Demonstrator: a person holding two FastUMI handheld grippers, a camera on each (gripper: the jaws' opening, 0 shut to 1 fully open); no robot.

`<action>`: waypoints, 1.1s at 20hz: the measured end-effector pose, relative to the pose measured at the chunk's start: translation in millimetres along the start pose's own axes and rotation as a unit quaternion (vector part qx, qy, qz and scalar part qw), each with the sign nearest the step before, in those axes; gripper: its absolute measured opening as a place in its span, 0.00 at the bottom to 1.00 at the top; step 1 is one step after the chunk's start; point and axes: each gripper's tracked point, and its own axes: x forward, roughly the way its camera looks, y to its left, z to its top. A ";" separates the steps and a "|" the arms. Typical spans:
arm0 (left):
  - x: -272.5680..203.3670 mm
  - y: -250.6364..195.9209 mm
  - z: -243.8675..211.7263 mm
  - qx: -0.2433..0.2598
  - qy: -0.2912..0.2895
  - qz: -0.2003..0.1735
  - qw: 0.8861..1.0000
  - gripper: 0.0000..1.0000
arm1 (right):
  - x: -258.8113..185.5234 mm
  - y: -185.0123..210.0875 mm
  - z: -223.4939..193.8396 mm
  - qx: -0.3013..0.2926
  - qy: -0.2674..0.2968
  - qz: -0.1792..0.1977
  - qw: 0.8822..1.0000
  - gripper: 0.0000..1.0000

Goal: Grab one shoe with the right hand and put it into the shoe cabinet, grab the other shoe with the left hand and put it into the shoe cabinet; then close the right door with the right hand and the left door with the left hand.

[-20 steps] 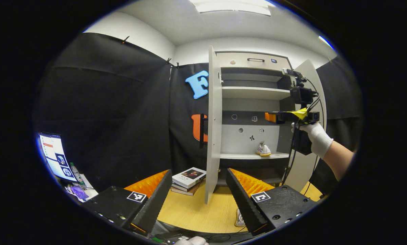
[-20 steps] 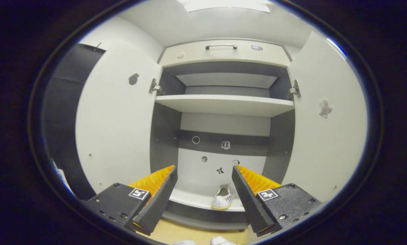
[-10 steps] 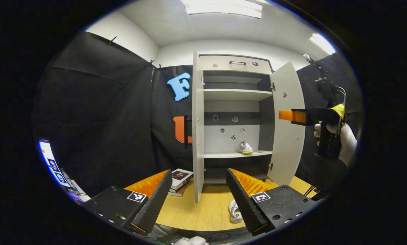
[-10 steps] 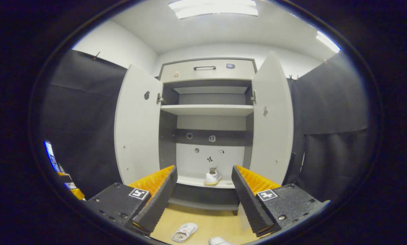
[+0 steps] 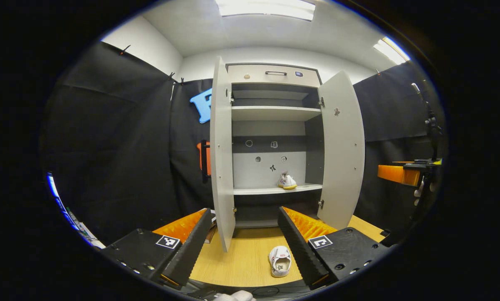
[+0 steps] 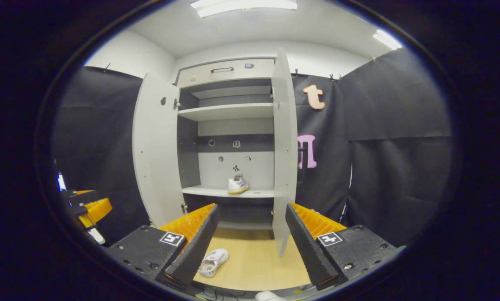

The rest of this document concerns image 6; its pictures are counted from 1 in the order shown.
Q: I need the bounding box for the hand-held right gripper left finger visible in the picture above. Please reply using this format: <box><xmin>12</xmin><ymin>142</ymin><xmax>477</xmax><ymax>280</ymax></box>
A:
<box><xmin>104</xmin><ymin>204</ymin><xmax>221</xmax><ymax>287</ymax></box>

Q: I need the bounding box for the grey shoe cabinet door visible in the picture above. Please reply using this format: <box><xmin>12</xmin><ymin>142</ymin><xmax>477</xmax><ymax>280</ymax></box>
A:
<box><xmin>271</xmin><ymin>47</ymin><xmax>309</xmax><ymax>258</ymax></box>
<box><xmin>132</xmin><ymin>73</ymin><xmax>185</xmax><ymax>228</ymax></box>

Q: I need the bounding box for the grey shoe cabinet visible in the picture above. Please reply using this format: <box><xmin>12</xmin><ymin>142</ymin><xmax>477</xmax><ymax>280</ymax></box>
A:
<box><xmin>132</xmin><ymin>47</ymin><xmax>309</xmax><ymax>258</ymax></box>

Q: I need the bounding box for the white shoe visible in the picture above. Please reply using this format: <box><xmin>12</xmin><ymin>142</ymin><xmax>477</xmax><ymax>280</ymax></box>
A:
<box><xmin>198</xmin><ymin>248</ymin><xmax>230</xmax><ymax>278</ymax></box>
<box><xmin>227</xmin><ymin>175</ymin><xmax>250</xmax><ymax>195</ymax></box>

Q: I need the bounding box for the grey cabinet drawer front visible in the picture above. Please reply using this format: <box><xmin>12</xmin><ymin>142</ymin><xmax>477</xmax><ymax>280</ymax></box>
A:
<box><xmin>176</xmin><ymin>59</ymin><xmax>276</xmax><ymax>87</ymax></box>

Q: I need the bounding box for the small ceiling light panel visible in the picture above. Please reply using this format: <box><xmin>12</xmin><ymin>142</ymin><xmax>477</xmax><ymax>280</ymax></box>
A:
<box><xmin>372</xmin><ymin>28</ymin><xmax>402</xmax><ymax>51</ymax></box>

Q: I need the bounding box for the black backdrop cloth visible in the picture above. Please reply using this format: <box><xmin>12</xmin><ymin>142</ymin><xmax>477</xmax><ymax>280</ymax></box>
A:
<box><xmin>292</xmin><ymin>73</ymin><xmax>353</xmax><ymax>222</ymax></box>
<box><xmin>51</xmin><ymin>66</ymin><xmax>150</xmax><ymax>245</ymax></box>
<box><xmin>338</xmin><ymin>47</ymin><xmax>453</xmax><ymax>247</ymax></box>

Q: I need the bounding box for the white desk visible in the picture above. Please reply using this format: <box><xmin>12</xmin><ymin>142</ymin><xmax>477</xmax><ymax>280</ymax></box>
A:
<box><xmin>87</xmin><ymin>228</ymin><xmax>107</xmax><ymax>245</ymax></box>

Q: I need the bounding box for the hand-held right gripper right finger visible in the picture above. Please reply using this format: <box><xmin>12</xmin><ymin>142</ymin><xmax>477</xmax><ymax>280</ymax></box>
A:
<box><xmin>285</xmin><ymin>203</ymin><xmax>405</xmax><ymax>291</ymax></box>

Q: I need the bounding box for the large ceiling light panel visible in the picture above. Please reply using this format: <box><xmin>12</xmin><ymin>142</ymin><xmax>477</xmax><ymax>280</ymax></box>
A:
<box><xmin>190</xmin><ymin>0</ymin><xmax>297</xmax><ymax>18</ymax></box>

